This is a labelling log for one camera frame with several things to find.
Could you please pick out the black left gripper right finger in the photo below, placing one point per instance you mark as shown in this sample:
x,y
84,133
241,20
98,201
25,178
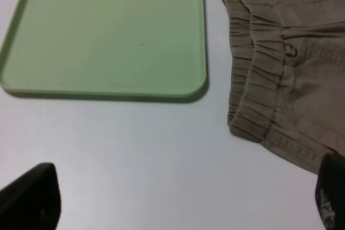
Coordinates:
x,y
329,191

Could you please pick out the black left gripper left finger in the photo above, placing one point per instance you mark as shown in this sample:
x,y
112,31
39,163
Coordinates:
x,y
33,200

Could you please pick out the khaki shorts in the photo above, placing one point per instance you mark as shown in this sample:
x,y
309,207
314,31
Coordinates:
x,y
287,78

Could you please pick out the green plastic tray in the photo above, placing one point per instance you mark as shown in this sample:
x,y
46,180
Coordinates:
x,y
119,48

